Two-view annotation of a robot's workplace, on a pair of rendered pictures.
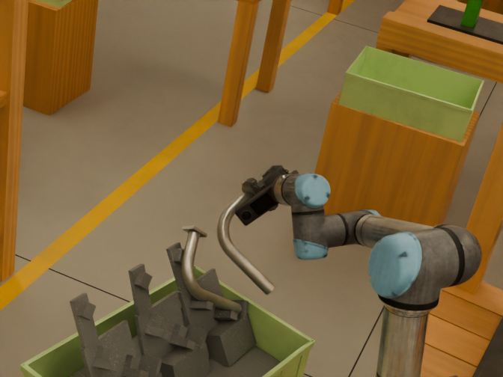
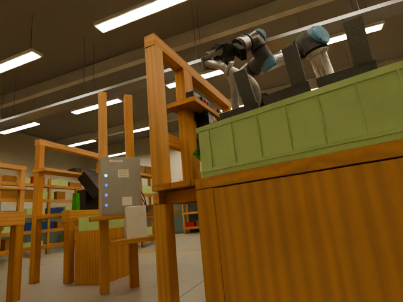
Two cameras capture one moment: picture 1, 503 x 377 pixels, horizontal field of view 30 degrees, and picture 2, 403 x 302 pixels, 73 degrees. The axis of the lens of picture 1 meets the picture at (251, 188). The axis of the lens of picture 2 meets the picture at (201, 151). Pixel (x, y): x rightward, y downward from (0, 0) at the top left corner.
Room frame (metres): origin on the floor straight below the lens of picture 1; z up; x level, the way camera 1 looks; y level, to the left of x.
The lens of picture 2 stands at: (2.06, 0.99, 0.67)
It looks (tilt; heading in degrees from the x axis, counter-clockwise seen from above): 13 degrees up; 273
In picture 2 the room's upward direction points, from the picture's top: 6 degrees counter-clockwise
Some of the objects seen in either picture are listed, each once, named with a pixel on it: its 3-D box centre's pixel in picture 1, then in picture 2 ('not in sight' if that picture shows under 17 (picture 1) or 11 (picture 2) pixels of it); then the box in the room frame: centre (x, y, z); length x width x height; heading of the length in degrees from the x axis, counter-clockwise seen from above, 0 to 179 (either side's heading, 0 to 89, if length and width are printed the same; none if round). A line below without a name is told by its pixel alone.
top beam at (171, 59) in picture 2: not in sight; (198, 81); (2.16, -1.35, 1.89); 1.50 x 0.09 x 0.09; 68
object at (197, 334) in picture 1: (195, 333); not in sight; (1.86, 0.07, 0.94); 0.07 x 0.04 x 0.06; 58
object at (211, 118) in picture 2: not in sight; (207, 123); (2.12, -1.22, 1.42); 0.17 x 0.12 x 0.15; 68
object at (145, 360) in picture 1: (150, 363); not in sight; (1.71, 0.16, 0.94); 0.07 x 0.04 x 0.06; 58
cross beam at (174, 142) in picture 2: not in sight; (198, 151); (2.23, -1.38, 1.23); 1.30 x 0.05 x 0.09; 68
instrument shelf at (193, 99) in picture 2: not in sight; (205, 118); (2.13, -1.34, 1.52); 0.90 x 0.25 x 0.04; 68
